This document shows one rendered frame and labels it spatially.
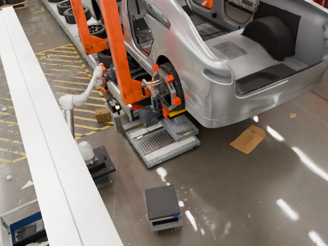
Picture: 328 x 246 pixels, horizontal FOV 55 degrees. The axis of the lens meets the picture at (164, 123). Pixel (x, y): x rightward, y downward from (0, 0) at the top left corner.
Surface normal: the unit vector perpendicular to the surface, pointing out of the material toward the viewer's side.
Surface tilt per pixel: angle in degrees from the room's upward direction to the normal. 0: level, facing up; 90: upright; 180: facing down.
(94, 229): 0
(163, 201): 0
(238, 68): 22
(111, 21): 90
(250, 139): 2
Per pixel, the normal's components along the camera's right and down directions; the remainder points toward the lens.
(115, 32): 0.47, 0.53
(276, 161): -0.10, -0.77
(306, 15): -0.86, 0.13
